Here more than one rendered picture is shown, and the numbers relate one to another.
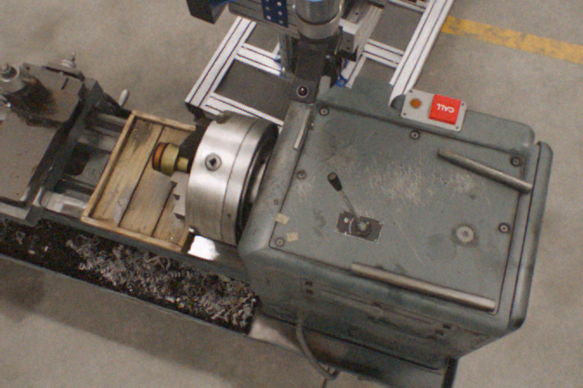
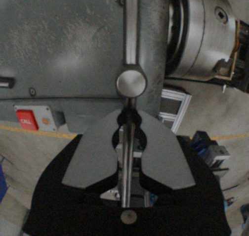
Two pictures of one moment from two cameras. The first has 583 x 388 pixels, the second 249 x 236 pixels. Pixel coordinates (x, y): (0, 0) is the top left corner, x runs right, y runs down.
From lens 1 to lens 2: 110 cm
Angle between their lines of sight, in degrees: 14
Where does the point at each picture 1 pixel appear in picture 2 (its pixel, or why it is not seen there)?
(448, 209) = not seen: outside the picture
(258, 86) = (166, 107)
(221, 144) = (220, 33)
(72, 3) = (222, 119)
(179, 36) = (193, 117)
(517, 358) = not seen: hidden behind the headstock
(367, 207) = not seen: outside the picture
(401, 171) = (26, 51)
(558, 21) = not seen: hidden behind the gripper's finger
